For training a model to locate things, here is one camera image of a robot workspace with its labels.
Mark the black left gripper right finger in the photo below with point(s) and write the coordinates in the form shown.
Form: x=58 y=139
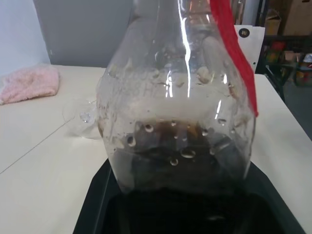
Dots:
x=278 y=212

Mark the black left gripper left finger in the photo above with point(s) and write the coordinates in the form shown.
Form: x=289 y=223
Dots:
x=93 y=209

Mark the clear plastic bottle dark drink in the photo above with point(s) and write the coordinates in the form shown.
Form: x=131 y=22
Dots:
x=175 y=102

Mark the pink fluffy towel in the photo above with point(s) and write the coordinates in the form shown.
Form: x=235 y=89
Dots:
x=29 y=84

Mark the black storage shelf rack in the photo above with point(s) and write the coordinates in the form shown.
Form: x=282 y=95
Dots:
x=287 y=61

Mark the white board with black logo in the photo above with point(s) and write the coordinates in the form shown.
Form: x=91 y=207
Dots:
x=253 y=44

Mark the grey partition panel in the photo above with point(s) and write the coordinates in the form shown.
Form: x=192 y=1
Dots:
x=83 y=31

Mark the small brown cardboard box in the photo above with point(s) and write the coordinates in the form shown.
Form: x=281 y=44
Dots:
x=272 y=23

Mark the large brown cardboard box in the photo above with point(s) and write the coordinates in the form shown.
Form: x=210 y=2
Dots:
x=298 y=17

